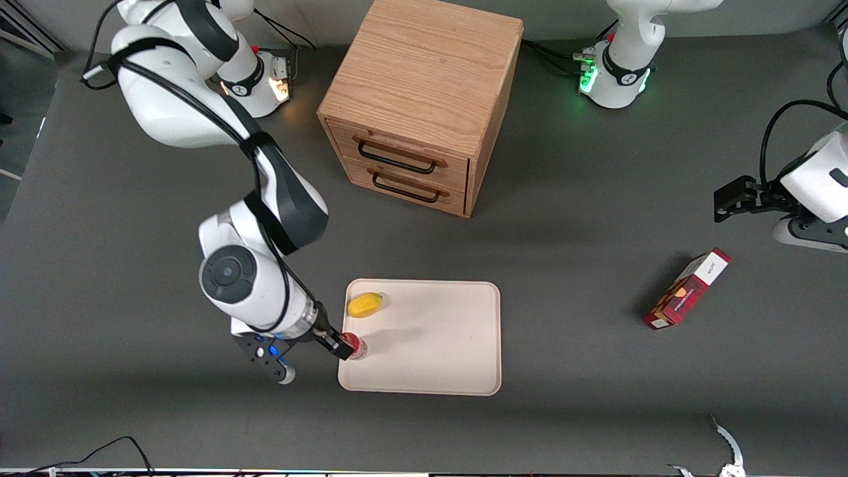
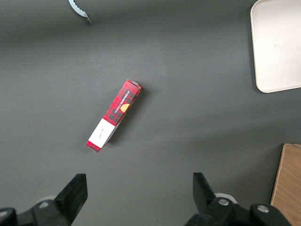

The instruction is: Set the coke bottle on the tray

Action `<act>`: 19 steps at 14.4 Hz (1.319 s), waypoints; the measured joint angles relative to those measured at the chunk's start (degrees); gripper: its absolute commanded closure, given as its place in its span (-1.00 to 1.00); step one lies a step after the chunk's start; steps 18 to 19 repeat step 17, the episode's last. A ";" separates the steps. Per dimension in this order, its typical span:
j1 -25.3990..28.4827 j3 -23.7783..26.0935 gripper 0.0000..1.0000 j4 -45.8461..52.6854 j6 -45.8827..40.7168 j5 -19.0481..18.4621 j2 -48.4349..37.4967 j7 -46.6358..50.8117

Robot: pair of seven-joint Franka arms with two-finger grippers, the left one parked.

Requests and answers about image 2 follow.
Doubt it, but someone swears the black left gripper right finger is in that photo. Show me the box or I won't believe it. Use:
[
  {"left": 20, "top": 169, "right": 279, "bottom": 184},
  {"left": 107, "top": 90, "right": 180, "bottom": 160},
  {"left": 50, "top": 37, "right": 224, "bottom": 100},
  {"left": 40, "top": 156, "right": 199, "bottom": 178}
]
[{"left": 183, "top": 172, "right": 293, "bottom": 226}]

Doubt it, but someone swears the beige plastic tray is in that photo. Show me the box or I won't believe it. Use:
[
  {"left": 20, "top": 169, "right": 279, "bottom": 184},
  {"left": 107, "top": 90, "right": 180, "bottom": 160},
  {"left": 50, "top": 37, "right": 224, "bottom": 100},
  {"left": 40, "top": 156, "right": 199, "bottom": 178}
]
[{"left": 250, "top": 0, "right": 301, "bottom": 94}]

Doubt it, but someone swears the red plaid shortbread box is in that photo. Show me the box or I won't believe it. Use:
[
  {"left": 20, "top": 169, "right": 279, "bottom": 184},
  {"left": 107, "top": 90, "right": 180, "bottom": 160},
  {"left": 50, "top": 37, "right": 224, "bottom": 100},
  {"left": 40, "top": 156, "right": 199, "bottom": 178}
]
[{"left": 85, "top": 79, "right": 144, "bottom": 154}]

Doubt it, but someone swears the white serrated plastic strip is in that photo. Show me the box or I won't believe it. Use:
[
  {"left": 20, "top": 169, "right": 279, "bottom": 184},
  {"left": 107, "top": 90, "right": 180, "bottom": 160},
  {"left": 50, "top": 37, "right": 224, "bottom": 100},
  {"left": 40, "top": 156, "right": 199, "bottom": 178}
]
[{"left": 68, "top": 0, "right": 93, "bottom": 24}]

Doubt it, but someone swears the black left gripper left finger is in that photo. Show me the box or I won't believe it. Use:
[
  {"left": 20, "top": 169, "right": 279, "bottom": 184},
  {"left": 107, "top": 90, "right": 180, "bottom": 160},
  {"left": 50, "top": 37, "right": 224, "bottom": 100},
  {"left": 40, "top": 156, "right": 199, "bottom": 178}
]
[{"left": 0, "top": 173, "right": 88, "bottom": 226}]

